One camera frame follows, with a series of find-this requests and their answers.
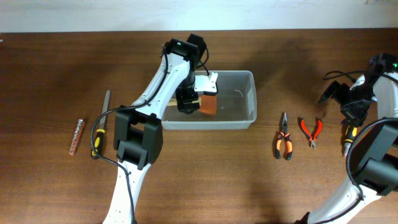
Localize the orange scraper wooden handle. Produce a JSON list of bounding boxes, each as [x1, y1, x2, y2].
[[164, 95, 217, 118]]

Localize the clear plastic container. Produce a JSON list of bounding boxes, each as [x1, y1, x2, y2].
[[162, 70, 257, 130]]

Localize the metal file yellow-black handle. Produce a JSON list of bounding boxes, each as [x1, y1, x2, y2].
[[91, 90, 111, 159]]

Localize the orange socket rail with sockets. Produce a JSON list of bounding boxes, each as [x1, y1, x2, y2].
[[68, 119, 85, 156]]

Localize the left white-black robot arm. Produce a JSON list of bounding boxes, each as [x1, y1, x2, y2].
[[104, 34, 218, 223]]

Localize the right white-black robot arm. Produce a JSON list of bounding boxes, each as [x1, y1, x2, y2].
[[298, 53, 397, 223]]

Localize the stubby yellow-black screwdriver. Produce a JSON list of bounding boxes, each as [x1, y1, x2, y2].
[[343, 125, 358, 157]]

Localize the small red cutting pliers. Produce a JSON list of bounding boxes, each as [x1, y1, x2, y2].
[[299, 118, 323, 149]]

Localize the needle-nose pliers orange-black handles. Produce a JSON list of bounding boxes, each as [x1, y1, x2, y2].
[[274, 112, 293, 161]]

